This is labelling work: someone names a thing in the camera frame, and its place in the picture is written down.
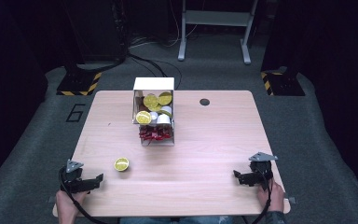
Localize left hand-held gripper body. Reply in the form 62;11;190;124
59;159;90;194

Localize pile of red chillies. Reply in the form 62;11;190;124
138;124;172;144

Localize white metal stand frame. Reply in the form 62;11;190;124
177;0;259;65

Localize person's right hand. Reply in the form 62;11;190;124
256;180;285;214

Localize white floor cable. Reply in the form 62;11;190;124
130;0;200;49

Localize person's legs in jeans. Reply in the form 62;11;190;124
118;216;235;224

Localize person's left hand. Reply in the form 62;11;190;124
55;189;90;218

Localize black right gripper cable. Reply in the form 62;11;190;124
251;169;275;224

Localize black striped stand base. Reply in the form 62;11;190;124
259;68;306;97
56;70;103;97

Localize black floor cable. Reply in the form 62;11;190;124
126;51;183;91

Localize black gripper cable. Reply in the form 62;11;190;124
251;169;275;224
58;167;110;224

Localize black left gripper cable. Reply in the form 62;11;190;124
58;167;110;224

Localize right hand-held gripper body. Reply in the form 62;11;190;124
248;151;279;191

